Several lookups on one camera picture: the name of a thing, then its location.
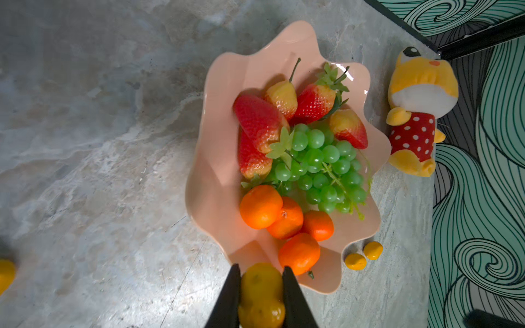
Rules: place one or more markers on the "strawberry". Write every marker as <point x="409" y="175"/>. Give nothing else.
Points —
<point x="320" y="99"/>
<point x="251" y="161"/>
<point x="282" y="95"/>
<point x="260" y="120"/>
<point x="347" y="125"/>

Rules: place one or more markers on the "pink scalloped fruit bowl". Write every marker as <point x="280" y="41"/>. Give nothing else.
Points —
<point x="214" y="190"/>

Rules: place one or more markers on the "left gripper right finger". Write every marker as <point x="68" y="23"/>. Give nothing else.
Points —
<point x="298" y="313"/>

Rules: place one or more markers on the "yellow kumquat cluster top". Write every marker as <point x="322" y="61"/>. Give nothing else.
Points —
<point x="261" y="281"/>

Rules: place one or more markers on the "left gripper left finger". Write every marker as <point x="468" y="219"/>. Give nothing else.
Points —
<point x="225" y="311"/>

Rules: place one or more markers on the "yellow kumquat cluster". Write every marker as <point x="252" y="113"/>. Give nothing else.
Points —
<point x="261" y="281"/>
<point x="7" y="274"/>
<point x="268" y="313"/>

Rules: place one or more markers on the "green grape bunch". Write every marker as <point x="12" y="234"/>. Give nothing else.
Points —
<point x="326" y="170"/>

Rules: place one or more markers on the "yellow chick plush toy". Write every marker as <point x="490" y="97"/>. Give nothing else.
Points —
<point x="421" y="91"/>

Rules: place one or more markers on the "yellow kumquat pair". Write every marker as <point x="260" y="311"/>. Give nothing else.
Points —
<point x="373" y="250"/>
<point x="355" y="261"/>

